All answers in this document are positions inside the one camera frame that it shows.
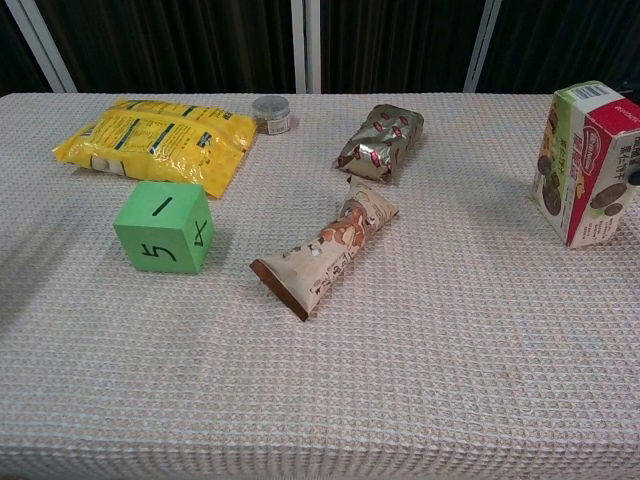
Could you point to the red white snack box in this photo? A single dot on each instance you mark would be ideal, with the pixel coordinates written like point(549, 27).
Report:
point(585, 165)

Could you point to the small round tin can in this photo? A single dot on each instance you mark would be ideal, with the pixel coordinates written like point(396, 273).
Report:
point(272, 117)

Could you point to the beige brown snack pouch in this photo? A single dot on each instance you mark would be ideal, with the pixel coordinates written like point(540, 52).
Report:
point(330, 250)

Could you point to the gold foil snack pack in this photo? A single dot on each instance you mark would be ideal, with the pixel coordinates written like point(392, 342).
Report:
point(382, 142)

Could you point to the dark partition panel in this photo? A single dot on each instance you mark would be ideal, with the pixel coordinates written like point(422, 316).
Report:
point(565, 45)
point(395, 45)
point(15, 60)
point(175, 45)

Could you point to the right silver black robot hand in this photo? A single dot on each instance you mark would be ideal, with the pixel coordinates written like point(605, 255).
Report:
point(635, 178)

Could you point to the green foam cube with numbers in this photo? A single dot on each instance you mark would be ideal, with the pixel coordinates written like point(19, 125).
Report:
point(160, 235)

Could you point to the white woven tablecloth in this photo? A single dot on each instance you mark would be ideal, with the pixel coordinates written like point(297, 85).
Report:
point(320, 390)

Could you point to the yellow snack bag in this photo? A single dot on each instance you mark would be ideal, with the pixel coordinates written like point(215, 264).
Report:
point(165, 145)

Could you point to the white partition post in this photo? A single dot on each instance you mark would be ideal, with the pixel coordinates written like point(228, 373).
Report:
point(481, 47)
point(313, 45)
point(42, 47)
point(298, 45)

